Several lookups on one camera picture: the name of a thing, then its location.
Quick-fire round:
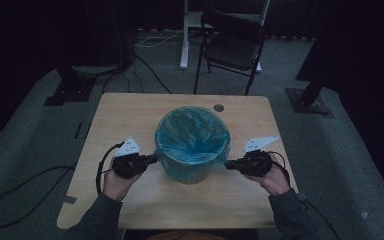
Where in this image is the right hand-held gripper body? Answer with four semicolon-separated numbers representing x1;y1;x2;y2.
236;134;281;178

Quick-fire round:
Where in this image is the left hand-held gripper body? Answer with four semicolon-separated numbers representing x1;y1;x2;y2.
111;136;148;180

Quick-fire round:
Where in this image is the green ribbed trash bin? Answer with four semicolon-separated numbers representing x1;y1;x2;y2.
161;156;220;186

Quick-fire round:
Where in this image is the blue plastic trash bag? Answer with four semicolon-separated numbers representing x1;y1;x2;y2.
154;105;232;180

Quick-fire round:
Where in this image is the person's left hand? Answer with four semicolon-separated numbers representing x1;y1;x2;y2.
102;164;145;202

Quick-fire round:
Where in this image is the person's right hand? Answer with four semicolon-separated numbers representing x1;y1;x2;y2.
244;155;292;197

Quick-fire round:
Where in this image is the black floor tape strip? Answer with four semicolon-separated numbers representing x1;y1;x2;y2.
73;122;83;141

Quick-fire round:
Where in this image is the black stand base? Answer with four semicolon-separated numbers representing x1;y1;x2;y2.
43;64;98;107
285;79;336;120

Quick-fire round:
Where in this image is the black folding chair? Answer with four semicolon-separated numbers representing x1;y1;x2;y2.
193;10;268;96

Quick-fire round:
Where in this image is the dark curtain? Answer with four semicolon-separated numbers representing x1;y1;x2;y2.
0;0;136;158
294;0;384;212

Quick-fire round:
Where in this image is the left hand-held gripper cable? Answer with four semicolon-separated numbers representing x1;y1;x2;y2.
95;142;125;195

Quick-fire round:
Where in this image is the hand-held gripper cable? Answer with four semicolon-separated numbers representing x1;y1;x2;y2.
266;150;341;240
95;142;125;195

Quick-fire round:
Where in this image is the thin black floor cable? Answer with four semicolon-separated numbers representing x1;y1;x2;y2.
101;52;173;95

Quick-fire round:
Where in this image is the right hand-held gripper cable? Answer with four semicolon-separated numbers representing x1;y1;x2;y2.
266;150;341;240

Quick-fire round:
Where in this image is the long black floor cable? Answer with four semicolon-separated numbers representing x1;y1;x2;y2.
0;164;78;230

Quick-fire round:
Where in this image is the white floor cable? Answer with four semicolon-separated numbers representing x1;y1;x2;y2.
134;29;185;49

